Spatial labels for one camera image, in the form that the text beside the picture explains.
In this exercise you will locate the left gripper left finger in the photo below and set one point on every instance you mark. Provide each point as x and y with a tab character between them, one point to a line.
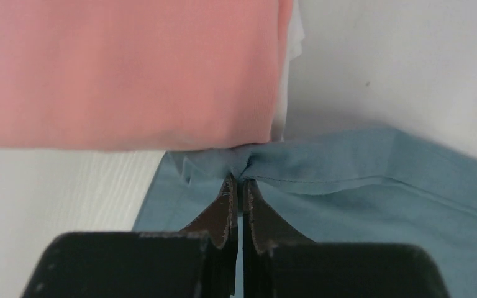
197	261

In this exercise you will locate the grey-blue t shirt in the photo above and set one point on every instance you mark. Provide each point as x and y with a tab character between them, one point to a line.
372	185

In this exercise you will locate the folded pink t shirt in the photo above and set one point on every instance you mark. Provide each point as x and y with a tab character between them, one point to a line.
131	75

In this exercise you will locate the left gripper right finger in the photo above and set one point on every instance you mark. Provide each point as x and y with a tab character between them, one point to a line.
279	261

